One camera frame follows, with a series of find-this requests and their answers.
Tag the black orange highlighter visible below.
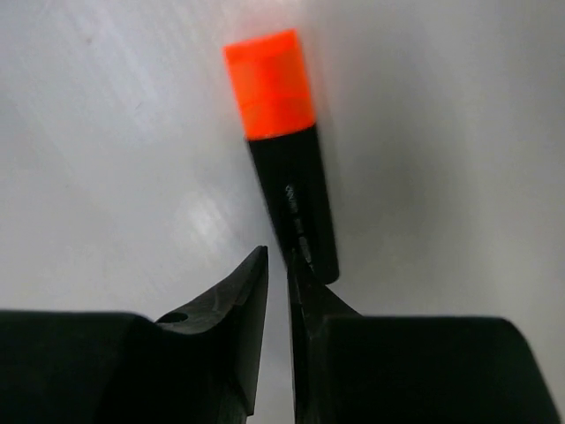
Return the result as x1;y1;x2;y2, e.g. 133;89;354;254
223;29;340;284

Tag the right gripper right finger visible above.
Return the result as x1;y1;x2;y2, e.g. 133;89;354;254
288;254;561;423

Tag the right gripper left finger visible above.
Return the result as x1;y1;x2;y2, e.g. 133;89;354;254
1;246;268;423

